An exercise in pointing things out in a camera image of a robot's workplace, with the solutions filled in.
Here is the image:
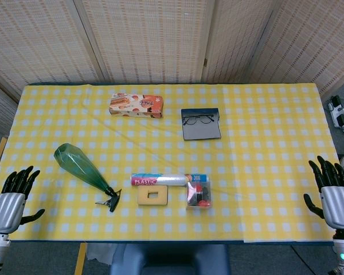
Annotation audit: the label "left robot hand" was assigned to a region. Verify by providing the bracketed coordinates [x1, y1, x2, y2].
[0, 165, 46, 234]

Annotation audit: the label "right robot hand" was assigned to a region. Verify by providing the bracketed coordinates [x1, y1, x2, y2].
[303, 155, 344, 230]

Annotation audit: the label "green spray bottle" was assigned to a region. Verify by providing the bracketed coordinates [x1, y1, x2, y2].
[53, 143, 122, 213]

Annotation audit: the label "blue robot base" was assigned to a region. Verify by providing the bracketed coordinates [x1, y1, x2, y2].
[110, 243, 232, 275]

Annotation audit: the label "white power strip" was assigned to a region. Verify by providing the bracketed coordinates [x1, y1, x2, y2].
[328, 95, 344, 128]

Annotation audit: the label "clear box of clips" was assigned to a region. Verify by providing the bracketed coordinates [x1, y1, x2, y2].
[185, 180, 214, 210]

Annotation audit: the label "yellow sponge with hole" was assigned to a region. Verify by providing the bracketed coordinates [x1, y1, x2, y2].
[137, 185, 169, 206]

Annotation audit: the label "black glasses case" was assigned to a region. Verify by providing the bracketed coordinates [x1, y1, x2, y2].
[181, 108, 222, 141]

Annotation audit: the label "plastic wrap roll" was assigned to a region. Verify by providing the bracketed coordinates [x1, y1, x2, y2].
[130, 172, 210, 187]

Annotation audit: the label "black rimmed eyeglasses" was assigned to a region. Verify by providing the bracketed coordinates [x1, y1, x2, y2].
[182, 114, 214, 127]

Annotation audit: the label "orange snack box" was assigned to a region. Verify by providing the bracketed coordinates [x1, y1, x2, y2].
[108, 93, 164, 119]

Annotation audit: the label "yellow checkered tablecloth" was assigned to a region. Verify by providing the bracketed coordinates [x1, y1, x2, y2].
[0, 82, 342, 245]

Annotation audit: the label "woven folding screen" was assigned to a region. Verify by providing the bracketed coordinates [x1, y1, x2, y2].
[0, 0, 344, 129]

